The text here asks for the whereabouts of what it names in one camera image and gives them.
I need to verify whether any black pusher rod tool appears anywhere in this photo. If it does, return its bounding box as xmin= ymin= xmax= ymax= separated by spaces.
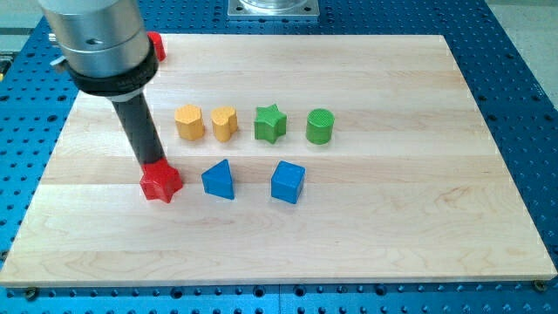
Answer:
xmin=112 ymin=92 xmax=166 ymax=166

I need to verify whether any red star block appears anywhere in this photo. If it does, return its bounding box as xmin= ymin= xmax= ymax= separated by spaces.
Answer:
xmin=139 ymin=158 xmax=183 ymax=203

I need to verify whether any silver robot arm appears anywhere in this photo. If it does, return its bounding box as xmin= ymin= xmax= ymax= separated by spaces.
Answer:
xmin=38 ymin=0 xmax=165 ymax=166

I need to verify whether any red block behind arm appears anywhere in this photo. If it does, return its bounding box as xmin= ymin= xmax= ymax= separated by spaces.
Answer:
xmin=147 ymin=31 xmax=167 ymax=62

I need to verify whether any green star block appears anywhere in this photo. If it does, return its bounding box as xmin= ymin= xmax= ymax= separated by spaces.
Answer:
xmin=254 ymin=104 xmax=287 ymax=144

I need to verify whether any yellow hexagon block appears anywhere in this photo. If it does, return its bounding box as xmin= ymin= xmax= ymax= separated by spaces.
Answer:
xmin=174 ymin=105 xmax=205 ymax=141

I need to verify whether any yellow heart block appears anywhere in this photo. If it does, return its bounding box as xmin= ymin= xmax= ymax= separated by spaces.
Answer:
xmin=211 ymin=106 xmax=238 ymax=142

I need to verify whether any blue triangle block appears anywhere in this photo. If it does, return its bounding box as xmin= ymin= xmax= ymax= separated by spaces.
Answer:
xmin=201 ymin=159 xmax=235 ymax=200

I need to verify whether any blue cube block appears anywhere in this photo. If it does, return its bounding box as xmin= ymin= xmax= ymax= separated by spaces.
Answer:
xmin=271 ymin=160 xmax=306 ymax=204

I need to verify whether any wooden board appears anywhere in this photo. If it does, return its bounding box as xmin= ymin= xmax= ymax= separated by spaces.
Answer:
xmin=1 ymin=34 xmax=556 ymax=287

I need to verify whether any green cylinder block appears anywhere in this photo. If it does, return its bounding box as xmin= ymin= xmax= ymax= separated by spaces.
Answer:
xmin=306 ymin=108 xmax=335 ymax=145

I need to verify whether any left board clamp screw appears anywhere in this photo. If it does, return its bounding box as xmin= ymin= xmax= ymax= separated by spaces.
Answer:
xmin=23 ymin=287 xmax=40 ymax=302

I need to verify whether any board clamp screw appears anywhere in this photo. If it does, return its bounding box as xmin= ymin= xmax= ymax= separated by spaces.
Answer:
xmin=23 ymin=287 xmax=40 ymax=302
xmin=532 ymin=280 xmax=548 ymax=293

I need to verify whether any blue perforated metal table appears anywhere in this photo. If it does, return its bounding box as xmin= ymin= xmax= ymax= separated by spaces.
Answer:
xmin=1 ymin=1 xmax=557 ymax=313

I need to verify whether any right board clamp screw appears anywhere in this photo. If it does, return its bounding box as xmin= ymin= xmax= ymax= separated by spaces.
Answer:
xmin=532 ymin=280 xmax=548 ymax=293

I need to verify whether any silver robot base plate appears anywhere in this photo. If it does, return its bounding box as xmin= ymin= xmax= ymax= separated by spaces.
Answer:
xmin=227 ymin=0 xmax=320 ymax=20

